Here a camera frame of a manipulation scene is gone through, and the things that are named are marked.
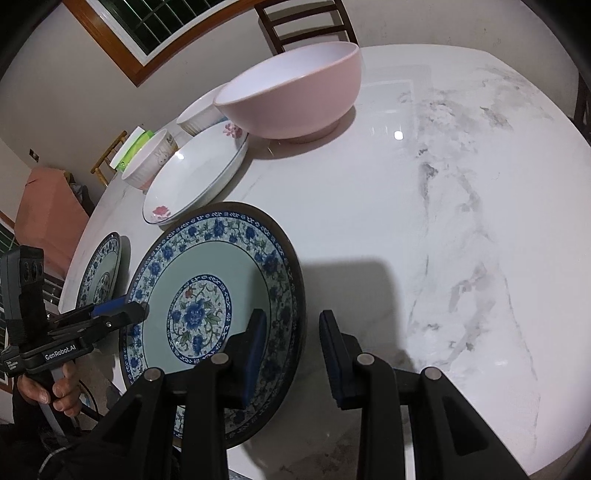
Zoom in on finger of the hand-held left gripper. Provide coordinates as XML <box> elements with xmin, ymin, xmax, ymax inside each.
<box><xmin>48</xmin><ymin>301</ymin><xmax>150</xmax><ymax>344</ymax></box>
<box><xmin>46</xmin><ymin>298</ymin><xmax>136</xmax><ymax>326</ymax></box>

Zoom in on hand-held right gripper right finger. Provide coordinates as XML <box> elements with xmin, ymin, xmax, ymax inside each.
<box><xmin>320</xmin><ymin>310</ymin><xmax>532</xmax><ymax>480</ymax></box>

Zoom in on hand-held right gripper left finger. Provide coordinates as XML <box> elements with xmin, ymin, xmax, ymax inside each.
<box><xmin>88</xmin><ymin>308</ymin><xmax>269</xmax><ymax>480</ymax></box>

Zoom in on small blue floral plate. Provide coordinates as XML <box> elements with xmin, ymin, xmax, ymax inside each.
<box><xmin>75</xmin><ymin>232</ymin><xmax>123</xmax><ymax>309</ymax></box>

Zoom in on large blue floral plate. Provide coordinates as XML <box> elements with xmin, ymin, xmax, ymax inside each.
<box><xmin>119</xmin><ymin>202</ymin><xmax>306</xmax><ymax>449</ymax></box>

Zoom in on white bowl rabbit print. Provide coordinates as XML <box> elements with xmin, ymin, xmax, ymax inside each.
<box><xmin>121</xmin><ymin>130</ymin><xmax>179</xmax><ymax>191</ymax></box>

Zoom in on white plate pink flowers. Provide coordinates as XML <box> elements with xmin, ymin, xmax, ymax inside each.
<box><xmin>141</xmin><ymin>121</ymin><xmax>250</xmax><ymax>227</ymax></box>

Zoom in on white ribbed bowl blue print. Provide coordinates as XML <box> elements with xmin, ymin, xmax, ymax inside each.
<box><xmin>177</xmin><ymin>84</ymin><xmax>232</xmax><ymax>137</ymax></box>

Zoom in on large pink bowl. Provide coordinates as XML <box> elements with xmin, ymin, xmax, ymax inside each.
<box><xmin>213</xmin><ymin>41</ymin><xmax>363</xmax><ymax>142</ymax></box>

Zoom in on person's left hand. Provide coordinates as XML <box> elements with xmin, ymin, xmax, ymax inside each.
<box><xmin>16</xmin><ymin>362</ymin><xmax>83</xmax><ymax>418</ymax></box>

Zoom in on dark wooden armchair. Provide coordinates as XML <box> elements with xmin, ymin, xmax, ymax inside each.
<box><xmin>41</xmin><ymin>270</ymin><xmax>68</xmax><ymax>319</ymax></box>

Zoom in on green grille window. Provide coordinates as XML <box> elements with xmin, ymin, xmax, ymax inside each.
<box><xmin>0</xmin><ymin>210</ymin><xmax>17</xmax><ymax>252</ymax></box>

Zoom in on pink cloth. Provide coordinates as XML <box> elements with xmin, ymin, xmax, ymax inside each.
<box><xmin>15</xmin><ymin>167</ymin><xmax>92</xmax><ymax>271</ymax></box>

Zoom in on dark cloth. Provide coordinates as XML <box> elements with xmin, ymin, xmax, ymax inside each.
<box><xmin>68</xmin><ymin>172</ymin><xmax>96</xmax><ymax>217</ymax></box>

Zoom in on bamboo chair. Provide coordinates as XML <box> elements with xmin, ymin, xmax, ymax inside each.
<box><xmin>90</xmin><ymin>130</ymin><xmax>129</xmax><ymax>186</ymax></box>

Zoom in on green tissue box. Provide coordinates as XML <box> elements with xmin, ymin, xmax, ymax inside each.
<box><xmin>110</xmin><ymin>126</ymin><xmax>155</xmax><ymax>172</ymax></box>

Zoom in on wooden framed window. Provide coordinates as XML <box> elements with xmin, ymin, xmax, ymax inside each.
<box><xmin>62</xmin><ymin>0</ymin><xmax>259</xmax><ymax>88</ymax></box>

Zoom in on dark wooden chair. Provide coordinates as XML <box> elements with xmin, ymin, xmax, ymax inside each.
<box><xmin>254</xmin><ymin>0</ymin><xmax>361</xmax><ymax>55</ymax></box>
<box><xmin>570</xmin><ymin>69</ymin><xmax>591</xmax><ymax>139</ymax></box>

